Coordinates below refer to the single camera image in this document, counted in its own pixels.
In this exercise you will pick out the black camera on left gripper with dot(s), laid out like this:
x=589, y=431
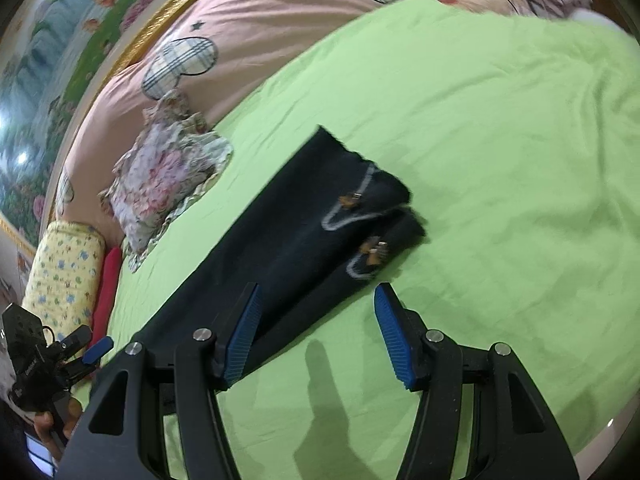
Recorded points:
x=24, y=339

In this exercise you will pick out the person's left hand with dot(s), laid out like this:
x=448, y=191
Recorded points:
x=43, y=423

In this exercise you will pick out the green bed sheet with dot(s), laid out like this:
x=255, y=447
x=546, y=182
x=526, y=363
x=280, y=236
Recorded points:
x=518, y=139

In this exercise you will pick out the pink headboard cover with bows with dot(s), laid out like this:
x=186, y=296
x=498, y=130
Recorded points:
x=217, y=53

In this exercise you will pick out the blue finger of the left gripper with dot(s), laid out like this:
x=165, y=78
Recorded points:
x=76, y=341
x=97, y=351

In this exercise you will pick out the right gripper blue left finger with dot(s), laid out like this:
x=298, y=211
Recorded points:
x=235, y=333

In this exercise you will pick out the gold framed landscape painting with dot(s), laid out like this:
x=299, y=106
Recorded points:
x=50, y=52

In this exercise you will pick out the floral ruffled pillow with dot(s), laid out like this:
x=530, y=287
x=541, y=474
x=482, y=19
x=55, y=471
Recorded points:
x=176, y=158

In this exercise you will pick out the black fleece pants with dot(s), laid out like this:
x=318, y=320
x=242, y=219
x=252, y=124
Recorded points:
x=319, y=231

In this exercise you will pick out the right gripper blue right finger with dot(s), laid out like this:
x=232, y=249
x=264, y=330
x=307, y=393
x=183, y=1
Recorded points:
x=403, y=333

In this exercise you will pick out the red folded blanket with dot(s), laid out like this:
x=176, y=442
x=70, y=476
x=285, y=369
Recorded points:
x=106, y=294

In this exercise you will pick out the yellow cartoon print quilt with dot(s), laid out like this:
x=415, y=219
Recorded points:
x=64, y=279

